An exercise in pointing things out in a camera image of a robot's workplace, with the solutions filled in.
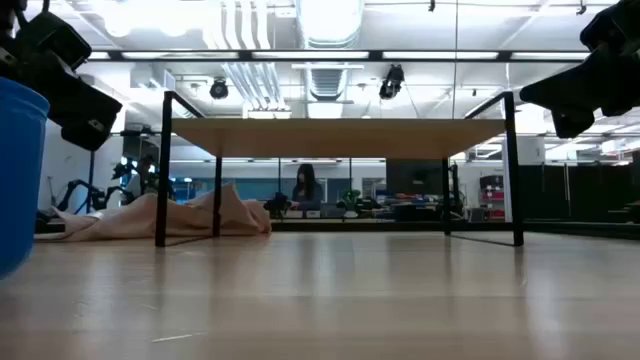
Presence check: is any silver ceiling duct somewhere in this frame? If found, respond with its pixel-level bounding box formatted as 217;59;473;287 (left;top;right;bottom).
295;0;366;50

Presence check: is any wooden shelf with black frame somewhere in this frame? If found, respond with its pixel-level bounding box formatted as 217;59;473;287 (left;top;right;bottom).
153;89;525;249

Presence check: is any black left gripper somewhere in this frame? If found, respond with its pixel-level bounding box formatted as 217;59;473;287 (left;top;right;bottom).
0;10;124;152

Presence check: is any green plant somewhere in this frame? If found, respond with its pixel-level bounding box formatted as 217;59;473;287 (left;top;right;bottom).
339;188;362;212

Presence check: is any red storage rack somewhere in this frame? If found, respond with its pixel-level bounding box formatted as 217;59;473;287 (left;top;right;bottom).
478;174;507;222

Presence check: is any person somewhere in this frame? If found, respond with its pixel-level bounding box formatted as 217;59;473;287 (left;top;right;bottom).
291;163;325;212

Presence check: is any beige cloth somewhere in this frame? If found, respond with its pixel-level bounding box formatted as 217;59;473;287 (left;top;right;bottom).
34;182;273;244

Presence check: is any black cabinet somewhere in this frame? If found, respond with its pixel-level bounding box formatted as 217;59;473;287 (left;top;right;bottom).
385;158;452;222

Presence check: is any blue plastic cup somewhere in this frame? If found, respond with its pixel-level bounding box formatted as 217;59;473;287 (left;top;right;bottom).
0;76;51;279

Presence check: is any black ceiling spotlight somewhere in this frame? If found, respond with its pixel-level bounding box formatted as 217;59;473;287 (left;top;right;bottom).
208;77;230;101
378;63;406;101

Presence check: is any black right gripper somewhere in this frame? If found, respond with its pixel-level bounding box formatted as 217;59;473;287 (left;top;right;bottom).
519;0;640;140

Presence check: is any black overhead frame bar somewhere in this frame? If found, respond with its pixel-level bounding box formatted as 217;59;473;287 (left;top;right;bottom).
87;48;592;63

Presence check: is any dark partition wall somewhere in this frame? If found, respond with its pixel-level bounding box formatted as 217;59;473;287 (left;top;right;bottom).
519;163;640;224

